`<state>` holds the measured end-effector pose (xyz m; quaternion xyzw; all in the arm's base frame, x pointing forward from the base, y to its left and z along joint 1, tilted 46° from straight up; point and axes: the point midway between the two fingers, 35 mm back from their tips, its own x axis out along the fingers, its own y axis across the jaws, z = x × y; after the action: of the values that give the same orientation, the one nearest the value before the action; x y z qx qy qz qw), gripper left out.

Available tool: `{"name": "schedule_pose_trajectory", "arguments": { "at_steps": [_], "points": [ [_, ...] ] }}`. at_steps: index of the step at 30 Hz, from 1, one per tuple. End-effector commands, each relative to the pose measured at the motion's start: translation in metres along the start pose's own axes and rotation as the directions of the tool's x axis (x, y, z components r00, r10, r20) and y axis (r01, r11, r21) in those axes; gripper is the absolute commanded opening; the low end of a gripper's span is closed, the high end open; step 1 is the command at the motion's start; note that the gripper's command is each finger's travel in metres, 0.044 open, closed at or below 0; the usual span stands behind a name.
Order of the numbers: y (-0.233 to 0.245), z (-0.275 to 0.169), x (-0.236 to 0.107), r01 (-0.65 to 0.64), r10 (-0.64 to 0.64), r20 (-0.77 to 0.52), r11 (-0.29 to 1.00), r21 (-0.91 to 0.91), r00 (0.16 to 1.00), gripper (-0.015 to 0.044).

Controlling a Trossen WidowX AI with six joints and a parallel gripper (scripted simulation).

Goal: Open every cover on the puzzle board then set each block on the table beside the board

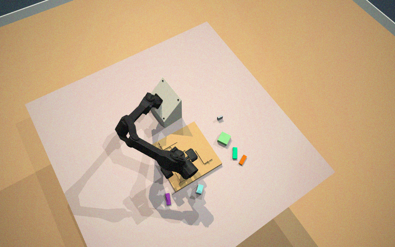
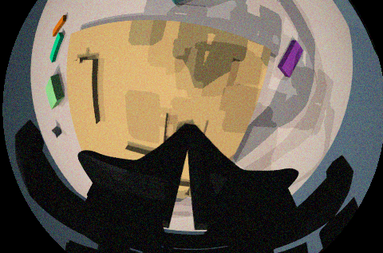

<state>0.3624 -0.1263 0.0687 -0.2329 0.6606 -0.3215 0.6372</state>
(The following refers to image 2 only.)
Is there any orange flat bar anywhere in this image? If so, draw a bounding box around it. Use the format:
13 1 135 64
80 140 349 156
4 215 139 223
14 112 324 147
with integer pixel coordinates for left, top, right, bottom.
52 14 67 37

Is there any tan puzzle board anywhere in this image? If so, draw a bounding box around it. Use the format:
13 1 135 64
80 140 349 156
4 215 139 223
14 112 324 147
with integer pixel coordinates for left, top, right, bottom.
66 20 271 160

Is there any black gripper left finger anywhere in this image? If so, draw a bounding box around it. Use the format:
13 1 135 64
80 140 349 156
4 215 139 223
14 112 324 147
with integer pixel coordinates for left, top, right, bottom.
77 123 191 228

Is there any purple rectangular block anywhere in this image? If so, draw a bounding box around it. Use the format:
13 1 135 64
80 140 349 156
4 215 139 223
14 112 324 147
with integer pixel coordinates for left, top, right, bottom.
278 40 303 77

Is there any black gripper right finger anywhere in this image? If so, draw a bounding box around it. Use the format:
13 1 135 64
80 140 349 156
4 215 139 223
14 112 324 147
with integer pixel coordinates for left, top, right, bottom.
188 125 299 231

